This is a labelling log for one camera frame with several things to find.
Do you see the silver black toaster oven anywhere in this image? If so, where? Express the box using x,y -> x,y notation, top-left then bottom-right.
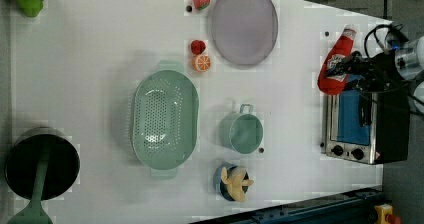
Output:
322,91 -> 410,165

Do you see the blue bowl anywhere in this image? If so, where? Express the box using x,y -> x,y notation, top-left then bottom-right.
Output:
213,163 -> 250,202

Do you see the mint green cup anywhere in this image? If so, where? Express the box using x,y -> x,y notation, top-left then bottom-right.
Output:
218,104 -> 264,154

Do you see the blue aluminium frame rail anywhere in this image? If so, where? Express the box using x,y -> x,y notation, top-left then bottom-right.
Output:
191,188 -> 386,224

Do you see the round grey plate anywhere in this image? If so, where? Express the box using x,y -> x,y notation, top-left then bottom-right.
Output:
211,0 -> 278,65

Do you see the orange slice toy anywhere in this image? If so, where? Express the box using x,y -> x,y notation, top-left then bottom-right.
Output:
192,55 -> 211,72

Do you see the yellow red emergency button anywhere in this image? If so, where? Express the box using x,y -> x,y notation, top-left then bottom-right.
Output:
374,204 -> 402,224

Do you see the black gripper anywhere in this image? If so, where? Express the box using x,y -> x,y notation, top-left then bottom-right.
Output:
335,51 -> 405,93

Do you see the lime green toy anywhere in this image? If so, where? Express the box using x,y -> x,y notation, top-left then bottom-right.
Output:
17,0 -> 44,18

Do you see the green oval strainer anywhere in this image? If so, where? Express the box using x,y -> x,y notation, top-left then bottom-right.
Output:
130,60 -> 199,180

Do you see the red plush ketchup bottle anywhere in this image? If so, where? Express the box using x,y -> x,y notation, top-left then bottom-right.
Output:
317,24 -> 357,95

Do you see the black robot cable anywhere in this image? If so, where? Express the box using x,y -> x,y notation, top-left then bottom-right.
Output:
363,23 -> 406,59

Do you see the green spatula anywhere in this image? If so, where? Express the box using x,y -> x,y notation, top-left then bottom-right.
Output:
7,147 -> 53,224

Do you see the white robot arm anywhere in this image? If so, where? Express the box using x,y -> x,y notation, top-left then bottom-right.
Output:
323,36 -> 423,115

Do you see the red raspberry toy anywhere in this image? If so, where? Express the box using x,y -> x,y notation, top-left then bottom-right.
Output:
190,40 -> 206,55

